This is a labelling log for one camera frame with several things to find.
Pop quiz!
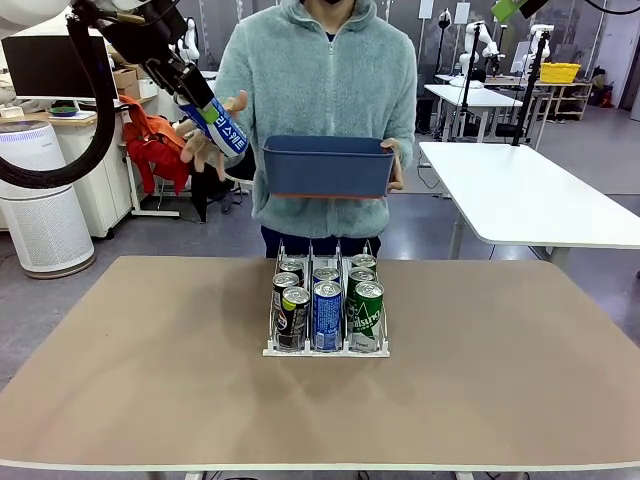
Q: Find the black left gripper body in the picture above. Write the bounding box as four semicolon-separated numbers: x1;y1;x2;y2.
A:
99;2;189;65

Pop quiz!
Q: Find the blue plastic bin orange base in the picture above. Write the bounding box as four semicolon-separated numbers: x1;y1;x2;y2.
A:
262;134;397;200

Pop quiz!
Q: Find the person's left forearm teal sleeve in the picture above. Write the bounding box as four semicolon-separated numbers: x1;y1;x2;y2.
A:
389;114;419;176

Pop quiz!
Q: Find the clear plastic can dispenser rack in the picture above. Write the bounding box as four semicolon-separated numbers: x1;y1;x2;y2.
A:
262;237;392;359

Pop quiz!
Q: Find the person's right hand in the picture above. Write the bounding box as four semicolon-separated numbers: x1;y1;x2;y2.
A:
173;89;250;182

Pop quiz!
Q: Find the person's left hand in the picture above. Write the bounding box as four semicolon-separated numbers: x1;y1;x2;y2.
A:
379;138;404;192

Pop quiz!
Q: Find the orange jacket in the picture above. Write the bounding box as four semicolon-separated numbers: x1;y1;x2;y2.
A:
119;94;194;196

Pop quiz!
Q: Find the black tripod stand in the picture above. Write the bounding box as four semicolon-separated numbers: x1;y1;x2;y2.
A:
457;22;482;144
512;27;554;147

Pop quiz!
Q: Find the yellow plastic basket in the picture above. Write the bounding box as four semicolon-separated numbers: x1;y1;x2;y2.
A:
539;62;583;84

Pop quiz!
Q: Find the black computer monitor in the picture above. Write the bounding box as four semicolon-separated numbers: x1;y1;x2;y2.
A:
2;35;120;101

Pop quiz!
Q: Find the wooden shelf table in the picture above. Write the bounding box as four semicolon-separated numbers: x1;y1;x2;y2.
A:
534;79;594;121

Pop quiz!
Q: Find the black jacket white trim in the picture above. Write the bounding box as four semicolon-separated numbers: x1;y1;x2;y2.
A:
189;149;256;224

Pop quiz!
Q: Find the person in teal fleece jacket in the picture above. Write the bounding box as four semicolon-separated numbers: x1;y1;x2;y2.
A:
219;0;419;260

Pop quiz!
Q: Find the white office desk cabinet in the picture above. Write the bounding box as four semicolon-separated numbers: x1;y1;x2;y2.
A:
49;112;139;239

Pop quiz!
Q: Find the white side table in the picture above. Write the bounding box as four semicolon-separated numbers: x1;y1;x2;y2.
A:
418;141;640;271

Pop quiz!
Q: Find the white cylindrical air purifier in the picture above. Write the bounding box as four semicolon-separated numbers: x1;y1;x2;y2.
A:
0;118;96;280

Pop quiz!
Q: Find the black corrugated cable hose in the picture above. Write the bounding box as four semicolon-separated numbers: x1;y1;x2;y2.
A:
0;12;117;190

